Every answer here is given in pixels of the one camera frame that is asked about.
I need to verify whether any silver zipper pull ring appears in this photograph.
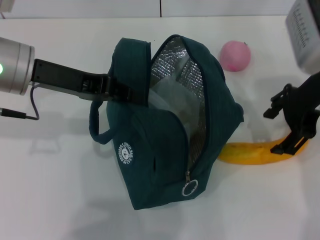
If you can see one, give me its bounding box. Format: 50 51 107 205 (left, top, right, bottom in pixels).
181 169 199 197

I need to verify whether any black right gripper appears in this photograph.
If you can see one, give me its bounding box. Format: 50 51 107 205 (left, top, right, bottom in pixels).
263 72 320 156

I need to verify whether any clear blue-rimmed food container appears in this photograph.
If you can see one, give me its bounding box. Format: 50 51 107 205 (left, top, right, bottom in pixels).
148 57 201 118

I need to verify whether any pink toy peach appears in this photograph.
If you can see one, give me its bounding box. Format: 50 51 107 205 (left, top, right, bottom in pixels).
219 40 252 73

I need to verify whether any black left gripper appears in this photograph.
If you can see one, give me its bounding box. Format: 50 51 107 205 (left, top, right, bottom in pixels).
31 58 148 106

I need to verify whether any dark teal lunch bag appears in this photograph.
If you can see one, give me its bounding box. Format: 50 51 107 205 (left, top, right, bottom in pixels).
88 34 245 211

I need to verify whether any yellow banana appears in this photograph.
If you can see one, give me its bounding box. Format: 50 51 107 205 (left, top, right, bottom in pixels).
218 137 311 166

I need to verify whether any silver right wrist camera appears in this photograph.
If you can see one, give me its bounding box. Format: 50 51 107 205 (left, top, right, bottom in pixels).
285 0 320 75

